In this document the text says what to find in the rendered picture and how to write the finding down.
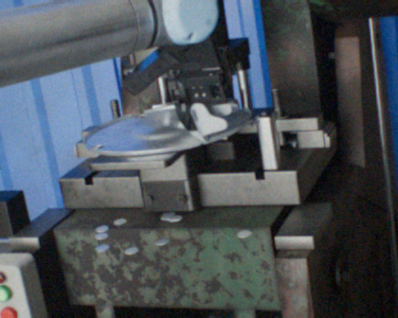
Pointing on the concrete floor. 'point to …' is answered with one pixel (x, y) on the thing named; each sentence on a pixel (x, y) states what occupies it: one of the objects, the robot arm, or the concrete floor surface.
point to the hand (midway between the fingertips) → (201, 134)
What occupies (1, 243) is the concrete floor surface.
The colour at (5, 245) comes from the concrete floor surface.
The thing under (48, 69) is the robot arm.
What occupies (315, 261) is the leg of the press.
